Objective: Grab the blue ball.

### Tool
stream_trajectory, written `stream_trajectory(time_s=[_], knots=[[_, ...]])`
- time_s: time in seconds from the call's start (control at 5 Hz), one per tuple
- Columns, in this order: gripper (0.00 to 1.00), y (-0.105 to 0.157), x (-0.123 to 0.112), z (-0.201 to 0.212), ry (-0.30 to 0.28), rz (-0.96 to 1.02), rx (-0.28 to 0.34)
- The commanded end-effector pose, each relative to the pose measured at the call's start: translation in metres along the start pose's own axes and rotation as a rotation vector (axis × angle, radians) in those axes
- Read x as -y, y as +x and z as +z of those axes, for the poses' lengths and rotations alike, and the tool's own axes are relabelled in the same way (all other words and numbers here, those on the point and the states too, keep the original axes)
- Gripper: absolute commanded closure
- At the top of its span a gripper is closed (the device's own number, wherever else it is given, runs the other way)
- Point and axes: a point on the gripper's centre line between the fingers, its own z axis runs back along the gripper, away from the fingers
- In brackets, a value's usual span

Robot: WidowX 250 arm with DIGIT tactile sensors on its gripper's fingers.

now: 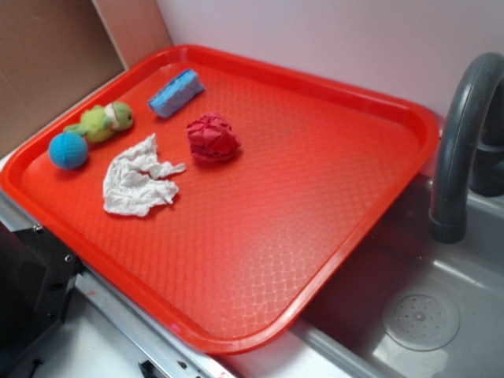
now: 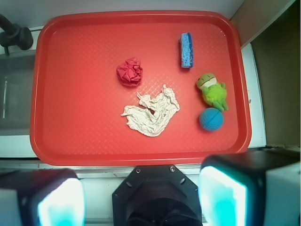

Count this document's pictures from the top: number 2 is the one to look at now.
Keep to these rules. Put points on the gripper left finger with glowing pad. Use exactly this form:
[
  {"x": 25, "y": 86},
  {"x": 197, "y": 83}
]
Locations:
[{"x": 53, "y": 197}]

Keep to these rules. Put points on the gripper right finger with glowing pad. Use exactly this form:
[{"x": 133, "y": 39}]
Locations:
[{"x": 256, "y": 188}]

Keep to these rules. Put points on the blue ball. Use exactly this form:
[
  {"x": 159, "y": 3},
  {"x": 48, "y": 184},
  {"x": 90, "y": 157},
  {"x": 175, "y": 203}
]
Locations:
[{"x": 211, "y": 119}]

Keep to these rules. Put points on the crumpled red paper ball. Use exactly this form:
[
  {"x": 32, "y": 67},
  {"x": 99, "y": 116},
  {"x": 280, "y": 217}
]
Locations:
[{"x": 130, "y": 72}]

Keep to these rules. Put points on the green frog plush toy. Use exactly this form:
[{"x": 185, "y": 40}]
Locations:
[{"x": 213, "y": 92}]

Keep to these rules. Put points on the crumpled white paper towel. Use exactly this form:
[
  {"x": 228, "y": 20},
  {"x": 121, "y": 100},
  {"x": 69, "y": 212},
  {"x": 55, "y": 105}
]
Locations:
[{"x": 153, "y": 114}]

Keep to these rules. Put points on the red plastic tray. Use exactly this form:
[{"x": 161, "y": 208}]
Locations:
[{"x": 77, "y": 99}]

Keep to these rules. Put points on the stainless steel sink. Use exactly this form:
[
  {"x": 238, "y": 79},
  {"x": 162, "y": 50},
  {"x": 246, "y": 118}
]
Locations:
[{"x": 16, "y": 76}]

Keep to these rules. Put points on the blue sponge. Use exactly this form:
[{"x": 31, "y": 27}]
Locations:
[{"x": 186, "y": 50}]

